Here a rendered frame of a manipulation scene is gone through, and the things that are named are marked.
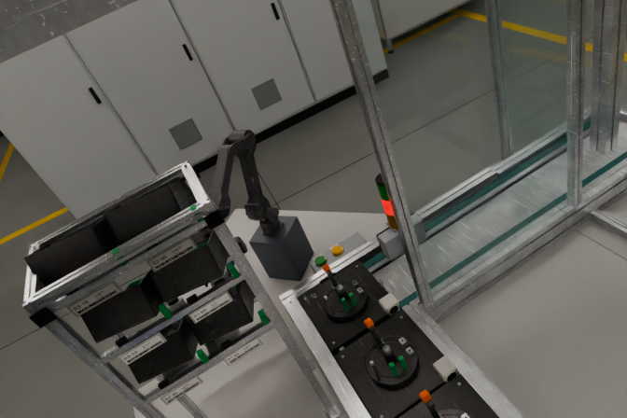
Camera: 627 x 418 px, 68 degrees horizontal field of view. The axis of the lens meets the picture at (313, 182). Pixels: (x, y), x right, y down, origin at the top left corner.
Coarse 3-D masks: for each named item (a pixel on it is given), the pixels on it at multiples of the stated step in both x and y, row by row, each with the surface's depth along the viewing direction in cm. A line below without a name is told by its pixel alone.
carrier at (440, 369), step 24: (384, 336) 130; (408, 336) 128; (336, 360) 131; (360, 360) 127; (384, 360) 122; (408, 360) 120; (432, 360) 120; (360, 384) 122; (384, 384) 118; (408, 384) 118; (432, 384) 116; (384, 408) 115; (408, 408) 113
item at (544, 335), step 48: (576, 240) 147; (528, 288) 140; (576, 288) 135; (624, 288) 130; (480, 336) 133; (528, 336) 129; (576, 336) 125; (624, 336) 121; (240, 384) 146; (288, 384) 141; (528, 384) 119; (576, 384) 115; (624, 384) 112
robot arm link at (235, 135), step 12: (240, 132) 149; (252, 132) 151; (240, 156) 152; (252, 156) 153; (252, 168) 154; (252, 180) 154; (252, 192) 156; (252, 204) 156; (264, 204) 157; (252, 216) 159; (264, 216) 157
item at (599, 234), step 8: (624, 200) 153; (608, 208) 153; (616, 208) 152; (624, 208) 151; (616, 216) 149; (624, 216) 148; (584, 224) 151; (592, 224) 150; (584, 232) 149; (592, 232) 148; (600, 232) 147; (608, 232) 146; (592, 240) 146; (600, 240) 145; (608, 240) 144; (616, 240) 143; (624, 240) 142; (608, 248) 142; (616, 248) 141; (624, 248) 140; (624, 256) 138
